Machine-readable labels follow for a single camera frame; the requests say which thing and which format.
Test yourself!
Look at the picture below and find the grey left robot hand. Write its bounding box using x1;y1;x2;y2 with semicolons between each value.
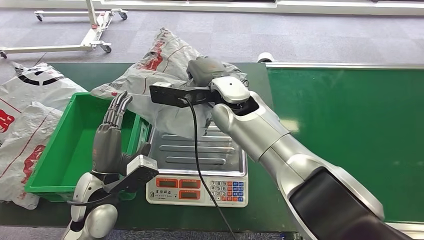
91;91;152;177

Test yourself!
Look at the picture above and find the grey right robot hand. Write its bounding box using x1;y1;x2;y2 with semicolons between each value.
186;56;230;88

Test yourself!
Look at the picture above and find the grey plastic mailer package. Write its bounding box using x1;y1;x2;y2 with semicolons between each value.
90;27;249;140

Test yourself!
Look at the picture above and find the green plastic basket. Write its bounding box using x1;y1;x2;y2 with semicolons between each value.
24;92;153;203

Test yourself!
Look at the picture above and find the electronic weighing scale steel pan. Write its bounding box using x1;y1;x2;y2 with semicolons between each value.
145;124;249;209

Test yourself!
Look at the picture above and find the white bag with red print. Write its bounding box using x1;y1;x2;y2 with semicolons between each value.
0;100;64;210

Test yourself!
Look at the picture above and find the green conveyor belt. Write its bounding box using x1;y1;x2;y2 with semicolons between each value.
266;67;424;223

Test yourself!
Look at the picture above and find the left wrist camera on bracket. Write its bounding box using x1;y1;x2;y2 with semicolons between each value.
104;154;160;195

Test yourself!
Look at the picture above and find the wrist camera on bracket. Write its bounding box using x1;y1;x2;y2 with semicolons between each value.
149;81;220;109
104;154;160;195

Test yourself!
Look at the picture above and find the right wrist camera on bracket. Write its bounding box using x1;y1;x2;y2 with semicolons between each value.
149;81;220;109

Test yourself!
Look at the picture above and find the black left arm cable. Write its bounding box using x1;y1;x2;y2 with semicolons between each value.
67;193;114;207

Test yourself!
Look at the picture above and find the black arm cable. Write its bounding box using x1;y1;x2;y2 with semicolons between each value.
178;96;238;240
67;193;114;207

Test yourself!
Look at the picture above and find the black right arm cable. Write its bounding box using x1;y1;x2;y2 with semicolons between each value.
178;96;238;240

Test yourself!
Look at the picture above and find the white wheeled stand frame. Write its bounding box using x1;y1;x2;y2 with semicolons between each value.
0;0;128;60

